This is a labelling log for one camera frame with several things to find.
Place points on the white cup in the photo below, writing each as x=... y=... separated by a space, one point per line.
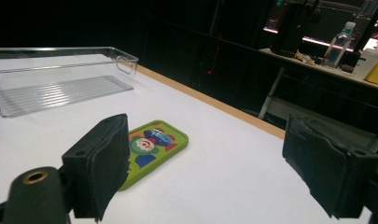
x=367 y=63

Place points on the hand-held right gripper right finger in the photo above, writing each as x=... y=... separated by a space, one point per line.
x=329 y=168

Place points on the green cartoon phone case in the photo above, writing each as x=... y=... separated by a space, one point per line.
x=165 y=146

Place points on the black device on desk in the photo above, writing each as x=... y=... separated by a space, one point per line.
x=291 y=28

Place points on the clear plastic container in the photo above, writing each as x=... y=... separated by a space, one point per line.
x=68 y=90

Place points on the wide computer monitor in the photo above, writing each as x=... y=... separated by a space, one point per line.
x=329 y=25

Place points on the crumpled brown wrapper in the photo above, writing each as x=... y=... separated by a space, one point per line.
x=303 y=58

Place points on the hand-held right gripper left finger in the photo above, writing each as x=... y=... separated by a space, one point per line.
x=96 y=168

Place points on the clear water bottle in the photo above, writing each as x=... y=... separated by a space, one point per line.
x=337 y=46

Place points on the white framed desk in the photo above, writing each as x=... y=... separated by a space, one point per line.
x=272 y=90

